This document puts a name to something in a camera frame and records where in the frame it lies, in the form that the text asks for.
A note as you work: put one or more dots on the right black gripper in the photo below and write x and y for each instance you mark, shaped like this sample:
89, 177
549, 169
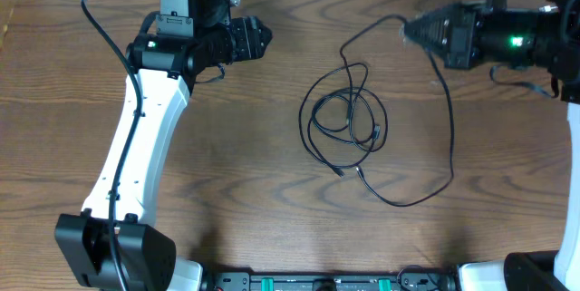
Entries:
462, 24

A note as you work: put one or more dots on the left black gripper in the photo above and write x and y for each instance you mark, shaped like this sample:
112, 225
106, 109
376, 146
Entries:
253, 43

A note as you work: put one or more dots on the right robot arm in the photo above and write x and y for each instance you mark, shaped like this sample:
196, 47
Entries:
546, 38

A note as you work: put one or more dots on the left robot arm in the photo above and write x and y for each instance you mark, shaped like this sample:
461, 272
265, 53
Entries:
113, 244

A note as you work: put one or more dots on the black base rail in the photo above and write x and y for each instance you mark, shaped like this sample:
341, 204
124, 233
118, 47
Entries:
412, 278

